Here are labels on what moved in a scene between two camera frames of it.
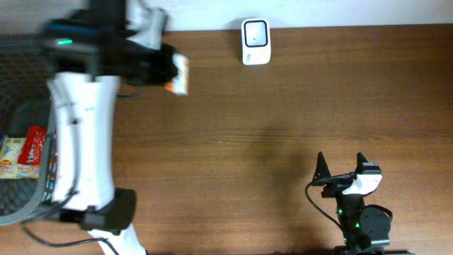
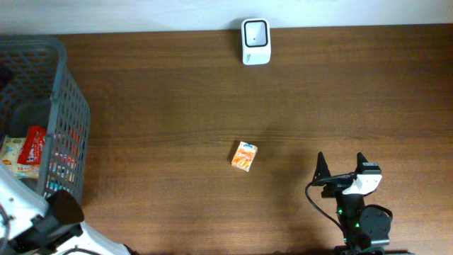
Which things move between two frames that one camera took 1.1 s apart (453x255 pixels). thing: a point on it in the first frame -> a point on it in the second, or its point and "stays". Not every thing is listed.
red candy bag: (31, 151) stays
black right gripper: (337, 180) stays
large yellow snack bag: (9, 168) stays
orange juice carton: (180, 85) -> (244, 156)
